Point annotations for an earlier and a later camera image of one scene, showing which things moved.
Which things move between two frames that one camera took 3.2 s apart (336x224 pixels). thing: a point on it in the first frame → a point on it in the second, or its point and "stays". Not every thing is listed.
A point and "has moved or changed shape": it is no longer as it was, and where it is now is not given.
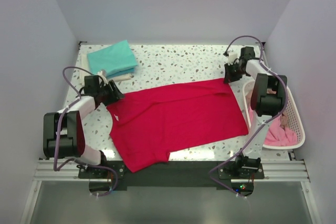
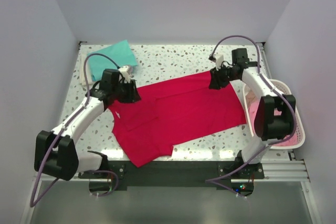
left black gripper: x=115 y=93 → x=133 y=96
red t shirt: x=146 y=126 has moved or changed shape
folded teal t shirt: x=114 y=59 stays
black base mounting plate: x=176 y=174 stays
